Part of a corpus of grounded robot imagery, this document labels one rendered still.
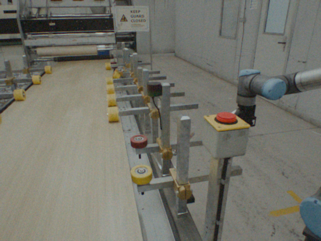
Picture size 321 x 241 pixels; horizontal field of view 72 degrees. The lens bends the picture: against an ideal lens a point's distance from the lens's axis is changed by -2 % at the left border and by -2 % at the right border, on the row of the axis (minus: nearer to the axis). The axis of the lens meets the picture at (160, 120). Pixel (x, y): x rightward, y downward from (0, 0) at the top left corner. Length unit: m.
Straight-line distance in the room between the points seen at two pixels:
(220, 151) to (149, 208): 0.70
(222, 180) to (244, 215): 1.51
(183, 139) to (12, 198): 0.58
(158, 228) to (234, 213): 1.09
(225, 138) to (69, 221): 0.49
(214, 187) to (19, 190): 0.65
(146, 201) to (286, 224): 1.25
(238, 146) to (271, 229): 1.56
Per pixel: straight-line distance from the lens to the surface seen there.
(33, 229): 0.75
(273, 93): 1.04
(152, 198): 1.16
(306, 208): 0.99
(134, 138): 1.07
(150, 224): 1.05
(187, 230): 0.93
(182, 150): 0.78
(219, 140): 0.45
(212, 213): 0.60
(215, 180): 0.54
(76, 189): 0.83
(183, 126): 0.73
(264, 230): 1.98
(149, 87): 0.92
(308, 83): 1.09
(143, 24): 3.45
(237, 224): 1.95
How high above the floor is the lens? 1.41
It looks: 24 degrees down
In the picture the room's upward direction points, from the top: 1 degrees counter-clockwise
